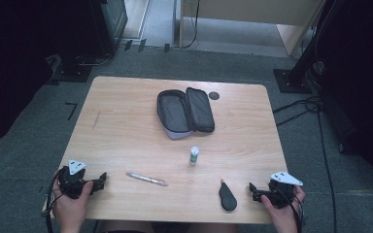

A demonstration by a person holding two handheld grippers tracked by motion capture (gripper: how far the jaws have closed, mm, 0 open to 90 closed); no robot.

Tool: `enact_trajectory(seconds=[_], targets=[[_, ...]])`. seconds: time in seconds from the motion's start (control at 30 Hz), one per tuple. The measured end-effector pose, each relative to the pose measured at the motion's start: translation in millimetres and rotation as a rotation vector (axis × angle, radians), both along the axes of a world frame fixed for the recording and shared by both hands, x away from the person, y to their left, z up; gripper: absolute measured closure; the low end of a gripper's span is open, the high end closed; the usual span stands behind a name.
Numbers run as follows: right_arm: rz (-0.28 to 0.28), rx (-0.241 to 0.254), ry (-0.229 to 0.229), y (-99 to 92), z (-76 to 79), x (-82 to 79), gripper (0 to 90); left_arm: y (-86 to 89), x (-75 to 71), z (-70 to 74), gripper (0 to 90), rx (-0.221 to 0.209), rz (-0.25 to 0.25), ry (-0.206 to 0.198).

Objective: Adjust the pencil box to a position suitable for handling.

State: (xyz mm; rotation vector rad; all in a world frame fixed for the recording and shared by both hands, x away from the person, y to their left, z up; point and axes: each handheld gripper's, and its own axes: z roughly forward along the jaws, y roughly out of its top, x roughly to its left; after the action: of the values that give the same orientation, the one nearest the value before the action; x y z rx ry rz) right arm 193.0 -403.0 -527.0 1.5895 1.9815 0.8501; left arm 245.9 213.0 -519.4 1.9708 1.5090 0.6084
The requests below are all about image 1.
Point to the black post with base plate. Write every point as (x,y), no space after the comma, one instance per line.
(293,81)

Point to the dark curtain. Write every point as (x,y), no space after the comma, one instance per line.
(362,97)
(9,64)

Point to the person's legs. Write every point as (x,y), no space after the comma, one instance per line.
(168,227)

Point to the person's left hand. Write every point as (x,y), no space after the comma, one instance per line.
(71,210)

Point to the grey zip pencil case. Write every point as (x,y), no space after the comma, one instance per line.
(185,111)

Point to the black teardrop-shaped tool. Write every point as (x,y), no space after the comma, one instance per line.
(228,198)

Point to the person's right hand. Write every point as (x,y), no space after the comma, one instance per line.
(285,216)

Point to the dark cabinet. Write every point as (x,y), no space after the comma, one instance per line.
(115,19)

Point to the black round table grommet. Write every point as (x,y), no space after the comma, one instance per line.
(214,95)

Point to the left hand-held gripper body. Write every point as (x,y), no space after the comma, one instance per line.
(73,181)

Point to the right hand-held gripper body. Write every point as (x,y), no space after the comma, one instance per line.
(281,191)

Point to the small black floor tape strip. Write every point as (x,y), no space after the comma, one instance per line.
(142,45)
(167,48)
(128,45)

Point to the light wooden furniture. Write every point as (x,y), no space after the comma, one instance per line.
(291,29)

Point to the white green glue stick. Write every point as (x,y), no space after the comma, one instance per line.
(194,156)

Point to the black stand with square base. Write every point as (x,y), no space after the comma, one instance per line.
(73,69)

